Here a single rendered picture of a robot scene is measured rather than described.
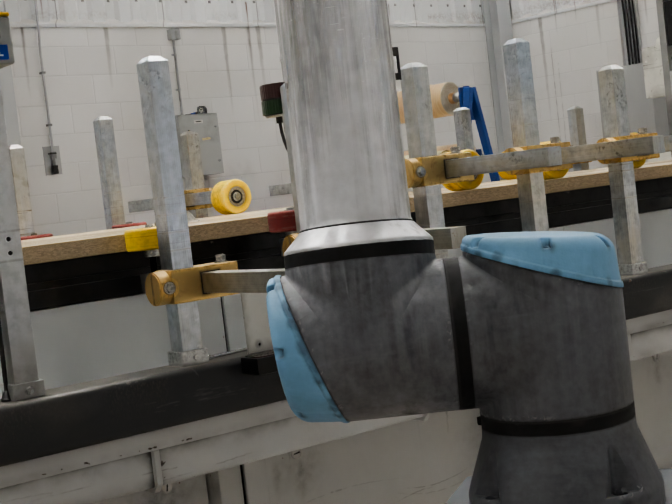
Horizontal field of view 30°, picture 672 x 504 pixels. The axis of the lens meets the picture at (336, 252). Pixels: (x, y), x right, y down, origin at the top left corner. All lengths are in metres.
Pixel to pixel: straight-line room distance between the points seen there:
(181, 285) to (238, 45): 9.23
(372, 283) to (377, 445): 1.25
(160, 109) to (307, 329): 0.75
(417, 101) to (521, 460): 1.05
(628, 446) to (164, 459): 0.86
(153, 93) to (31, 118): 8.00
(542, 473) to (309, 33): 0.47
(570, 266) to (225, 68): 9.81
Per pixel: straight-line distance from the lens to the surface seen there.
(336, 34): 1.22
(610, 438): 1.21
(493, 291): 1.18
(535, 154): 2.00
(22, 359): 1.75
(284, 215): 2.08
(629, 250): 2.50
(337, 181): 1.20
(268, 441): 1.98
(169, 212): 1.85
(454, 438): 2.52
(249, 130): 10.99
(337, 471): 2.35
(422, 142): 2.14
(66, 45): 10.09
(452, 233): 1.79
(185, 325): 1.86
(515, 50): 2.32
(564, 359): 1.18
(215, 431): 1.92
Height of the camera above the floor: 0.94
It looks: 3 degrees down
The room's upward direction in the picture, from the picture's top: 7 degrees counter-clockwise
